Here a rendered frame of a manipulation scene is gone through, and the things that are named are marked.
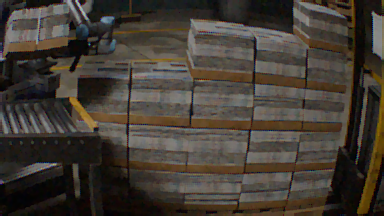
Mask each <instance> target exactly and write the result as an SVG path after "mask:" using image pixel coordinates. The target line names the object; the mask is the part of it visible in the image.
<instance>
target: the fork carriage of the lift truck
mask: <svg viewBox="0 0 384 216"><path fill-rule="evenodd" d="M363 180H364V175H363V174H362V173H361V172H360V170H359V168H358V166H357V164H356V163H355V162H354V160H353V158H352V157H351V156H350V154H349V153H348V151H347V150H346V148H345V146H343V147H340V146H339V147H338V152H337V157H336V163H335V167H334V174H333V178H332V182H331V185H330V187H331V189H332V190H333V191H334V190H335V192H336V194H337V199H338V201H339V202H340V203H342V204H343V207H344V209H343V211H344V213H345V215H346V216H353V215H354V212H355V208H356V205H357V201H358V198H359V194H360V191H361V188H362V184H363Z"/></svg>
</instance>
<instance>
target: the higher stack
mask: <svg viewBox="0 0 384 216"><path fill-rule="evenodd" d="M293 8H294V9H293V10H294V13H293V16H294V19H293V22H294V25H293V26H294V27H295V28H296V29H297V30H299V31H300V32H302V33H303V35H305V36H306V37H307V38H308V39H315V40H318V41H325V42H327V43H334V44H336V45H343V46H345V47H347V45H348V43H349V42H348V39H349V38H348V34H347V33H348V32H347V31H348V30H347V29H348V27H347V24H348V22H347V18H346V17H344V16H342V15H341V14H340V13H337V12H336V11H334V10H332V9H330V8H327V7H322V6H320V5H315V4H311V3H307V2H301V1H299V0H294V6H293ZM294 36H295V37H296V38H297V39H298V40H300V41H301V42H302V43H303V44H304V45H305V47H306V51H307V54H306V70H305V78H306V80H307V81H318V82H328V83H331V84H339V85H346V84H347V69H348V67H347V55H346V54H345V53H341V52H338V51H331V50H328V49H321V48H317V47H311V46H308V45H307V44H305V43H304V42H303V41H302V40H301V39H300V38H299V37H298V36H297V35H294ZM304 89H305V93H304V94H305V96H304V97H303V98H304V100H303V102H304V103H303V107H302V108H303V109H304V116H303V117H304V118H303V120H302V122H303V123H322V124H342V123H343V113H344V99H345V98H344V96H345V94H344V92H336V91H325V90H319V89H313V88H306V87H305V88H304ZM300 132H301V134H300V139H299V143H298V144H299V145H298V147H299V148H298V149H297V150H298V151H297V155H296V162H295V164H300V163H307V164H308V163H317V162H321V163H324V162H333V161H335V160H336V157H337V151H338V147H339V140H340V132H339V131H334V132H332V131H308V130H305V131H302V130H301V131H300ZM333 174H334V169H333V168H331V169H317V170H302V171H293V172H292V174H291V175H292V176H291V183H290V186H289V187H290V188H289V192H288V193H289V194H288V196H287V200H289V201H292V200H299V199H306V198H309V199H311V198H317V197H326V196H327V195H328V191H329V187H330V185H331V179H332V178H333ZM324 205H325V202H324V203H314V204H308V205H302V206H300V205H297V206H290V207H286V206H285V207H283V208H284V209H283V210H284V214H283V216H322V213H323V209H324Z"/></svg>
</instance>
